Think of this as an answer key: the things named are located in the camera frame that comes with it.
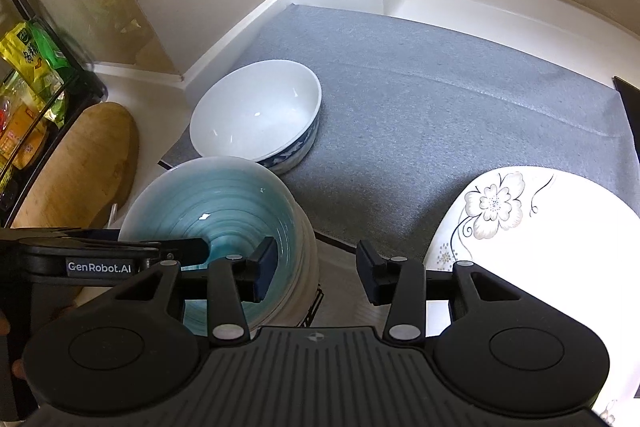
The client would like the green snack packet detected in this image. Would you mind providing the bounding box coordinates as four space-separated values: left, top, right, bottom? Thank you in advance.
27 19 77 128

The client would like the white plate with flower print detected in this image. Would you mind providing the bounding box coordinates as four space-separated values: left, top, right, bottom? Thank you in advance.
422 166 640 427

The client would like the black wire spice rack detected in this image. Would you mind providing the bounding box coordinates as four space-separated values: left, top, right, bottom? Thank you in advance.
0 0 109 228

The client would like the black stove top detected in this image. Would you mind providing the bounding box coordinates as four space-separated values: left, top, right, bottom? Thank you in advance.
612 76 640 138

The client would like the grey mat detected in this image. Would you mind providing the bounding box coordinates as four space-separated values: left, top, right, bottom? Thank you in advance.
162 4 632 269

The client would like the wooden cutting board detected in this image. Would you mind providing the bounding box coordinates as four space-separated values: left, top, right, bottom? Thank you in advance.
10 102 140 232

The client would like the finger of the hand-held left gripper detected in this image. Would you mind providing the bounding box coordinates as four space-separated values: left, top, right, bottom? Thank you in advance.
142 234 211 272

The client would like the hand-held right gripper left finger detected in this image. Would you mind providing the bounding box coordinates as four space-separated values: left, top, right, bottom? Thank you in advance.
117 237 279 349

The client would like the white bowl with blue pattern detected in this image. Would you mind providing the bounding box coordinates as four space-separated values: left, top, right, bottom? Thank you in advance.
189 59 322 175

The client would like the light blue ceramic bowl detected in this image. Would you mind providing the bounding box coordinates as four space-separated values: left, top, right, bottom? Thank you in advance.
119 158 317 339

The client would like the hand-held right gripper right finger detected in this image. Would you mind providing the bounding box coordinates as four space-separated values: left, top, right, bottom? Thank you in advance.
356 241 527 349

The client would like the yellow snack packet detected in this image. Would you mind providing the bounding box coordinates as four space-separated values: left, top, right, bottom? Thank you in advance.
0 21 53 108

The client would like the white round container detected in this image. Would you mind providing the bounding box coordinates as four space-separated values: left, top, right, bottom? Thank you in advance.
272 202 322 329

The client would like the person's left hand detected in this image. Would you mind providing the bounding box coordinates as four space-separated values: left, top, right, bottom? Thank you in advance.
0 310 27 382

